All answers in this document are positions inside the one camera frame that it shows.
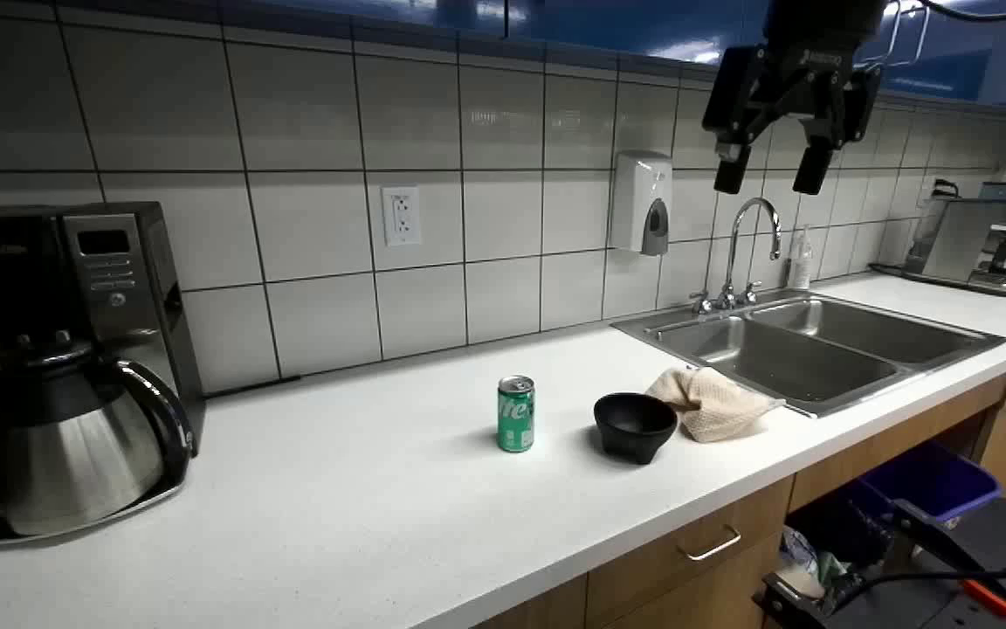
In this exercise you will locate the black bowl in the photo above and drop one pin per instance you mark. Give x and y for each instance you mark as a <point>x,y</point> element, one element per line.
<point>635,422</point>

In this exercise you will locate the green soda can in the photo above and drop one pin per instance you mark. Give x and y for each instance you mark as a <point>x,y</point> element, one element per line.
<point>514,417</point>

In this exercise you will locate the clear soap bottle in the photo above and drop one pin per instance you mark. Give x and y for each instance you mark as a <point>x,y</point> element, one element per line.
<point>801,265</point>

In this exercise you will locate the steel coffee carafe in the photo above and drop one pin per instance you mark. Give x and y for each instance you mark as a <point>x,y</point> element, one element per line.
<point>73,449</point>

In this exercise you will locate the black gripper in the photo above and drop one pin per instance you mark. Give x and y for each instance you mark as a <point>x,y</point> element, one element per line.
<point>801,82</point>

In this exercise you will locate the stainless steel double sink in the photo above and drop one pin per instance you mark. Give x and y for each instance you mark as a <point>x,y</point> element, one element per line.
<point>829,343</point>

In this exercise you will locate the wooden lower cabinets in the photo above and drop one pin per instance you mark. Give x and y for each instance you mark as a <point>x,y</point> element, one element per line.
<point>665,580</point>

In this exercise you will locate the silver espresso machine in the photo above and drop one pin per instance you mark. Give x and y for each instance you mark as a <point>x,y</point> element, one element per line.
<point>968,245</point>

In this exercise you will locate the black robot platform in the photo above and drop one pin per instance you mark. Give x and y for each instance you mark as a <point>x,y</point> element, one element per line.
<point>995,534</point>

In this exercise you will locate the chrome faucet spout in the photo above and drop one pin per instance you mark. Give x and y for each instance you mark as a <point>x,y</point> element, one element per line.
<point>739,237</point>

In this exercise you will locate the blue upper cabinets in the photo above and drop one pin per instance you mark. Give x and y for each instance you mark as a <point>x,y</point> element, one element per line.
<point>597,21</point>

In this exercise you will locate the white wall power outlet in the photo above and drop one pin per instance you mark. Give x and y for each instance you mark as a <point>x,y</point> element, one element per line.
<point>403,219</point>

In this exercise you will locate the beige crumpled cloth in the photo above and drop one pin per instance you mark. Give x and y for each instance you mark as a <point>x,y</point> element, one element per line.
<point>716,405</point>

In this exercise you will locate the blue plastic bin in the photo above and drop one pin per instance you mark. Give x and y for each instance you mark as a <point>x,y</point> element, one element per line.
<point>935,481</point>

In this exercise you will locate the white wall soap dispenser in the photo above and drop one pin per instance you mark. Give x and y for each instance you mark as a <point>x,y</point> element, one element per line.
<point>637,199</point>

